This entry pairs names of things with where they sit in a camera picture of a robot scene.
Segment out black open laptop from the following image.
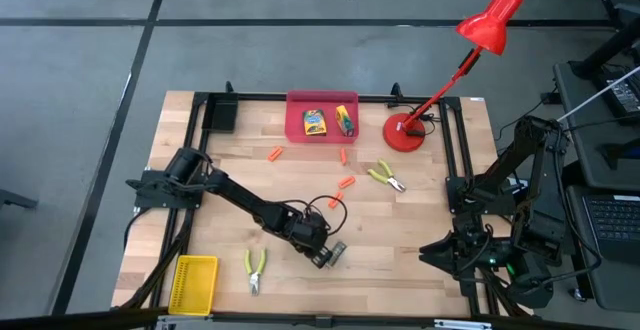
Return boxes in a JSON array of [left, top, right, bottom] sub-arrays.
[[579, 192, 640, 266]]

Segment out black slanted stand bar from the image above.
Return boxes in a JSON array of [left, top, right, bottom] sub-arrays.
[[569, 17, 640, 79]]

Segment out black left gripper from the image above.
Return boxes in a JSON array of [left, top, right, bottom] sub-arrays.
[[287, 209, 335, 270]]

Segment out black floor power cable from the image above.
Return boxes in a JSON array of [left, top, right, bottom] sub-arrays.
[[494, 91, 561, 141]]

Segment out black aluminium crossbar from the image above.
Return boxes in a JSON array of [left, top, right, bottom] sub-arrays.
[[0, 307, 640, 330]]

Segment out black side table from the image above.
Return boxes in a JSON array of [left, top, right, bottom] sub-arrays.
[[552, 59, 640, 191]]

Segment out pink translucent plastic bin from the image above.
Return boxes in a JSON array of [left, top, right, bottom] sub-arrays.
[[284, 89, 361, 145]]

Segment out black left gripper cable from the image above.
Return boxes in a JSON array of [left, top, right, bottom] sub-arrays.
[[287, 194, 349, 236]]

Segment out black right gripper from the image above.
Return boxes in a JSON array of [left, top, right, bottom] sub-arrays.
[[418, 227, 504, 277]]

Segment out small black basket tray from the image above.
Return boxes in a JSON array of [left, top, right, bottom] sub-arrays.
[[202, 92, 240, 134]]

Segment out black keyboard device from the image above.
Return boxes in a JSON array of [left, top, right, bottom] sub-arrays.
[[597, 67, 640, 126]]

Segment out green handled pliers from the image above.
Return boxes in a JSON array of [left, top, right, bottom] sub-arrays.
[[243, 247, 269, 298], [366, 158, 408, 194]]

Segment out white cable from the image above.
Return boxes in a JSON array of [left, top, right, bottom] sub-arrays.
[[557, 64, 640, 124]]

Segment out red desk lamp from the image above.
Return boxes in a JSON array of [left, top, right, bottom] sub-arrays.
[[382, 0, 525, 154]]

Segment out black laptop table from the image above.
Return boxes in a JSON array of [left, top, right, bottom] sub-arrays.
[[564, 184, 640, 314]]

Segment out black table frame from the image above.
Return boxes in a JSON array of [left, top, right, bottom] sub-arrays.
[[117, 89, 534, 321]]

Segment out black lamp power cable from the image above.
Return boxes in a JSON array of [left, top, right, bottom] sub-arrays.
[[387, 100, 437, 137]]

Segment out yellow plastic basket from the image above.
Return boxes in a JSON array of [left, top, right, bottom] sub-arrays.
[[167, 254, 220, 317]]

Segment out dark chair base leg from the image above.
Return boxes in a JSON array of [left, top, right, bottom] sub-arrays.
[[0, 188, 40, 211]]

